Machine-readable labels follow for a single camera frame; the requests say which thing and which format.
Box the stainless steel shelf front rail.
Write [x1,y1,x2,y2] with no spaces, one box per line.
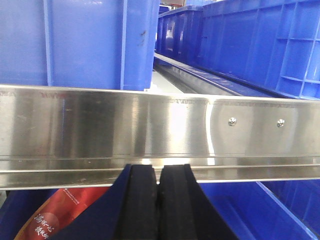
[0,84,320,190]

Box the red snack package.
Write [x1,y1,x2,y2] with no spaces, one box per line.
[15,187,109,240]

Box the far blue crate behind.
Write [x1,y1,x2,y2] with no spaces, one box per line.
[155,5,203,65]

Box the rail screw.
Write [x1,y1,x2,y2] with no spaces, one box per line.
[228,117,237,127]
[276,118,286,128]

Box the lower middle blue bin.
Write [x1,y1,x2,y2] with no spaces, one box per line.
[200,181,318,240]

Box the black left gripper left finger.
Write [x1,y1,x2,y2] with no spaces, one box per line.
[51,164,157,240]

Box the ribbed blue crate right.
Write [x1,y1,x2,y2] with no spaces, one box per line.
[197,0,320,99]

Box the lower right blue bin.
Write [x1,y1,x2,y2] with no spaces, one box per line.
[263,179,320,235]

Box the roller track rail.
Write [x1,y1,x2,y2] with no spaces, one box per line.
[153,53,286,99]

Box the large blue bin on shelf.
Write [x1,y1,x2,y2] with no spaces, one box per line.
[0,0,160,91]

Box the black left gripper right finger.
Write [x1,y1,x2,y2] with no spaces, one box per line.
[158,164,238,240]

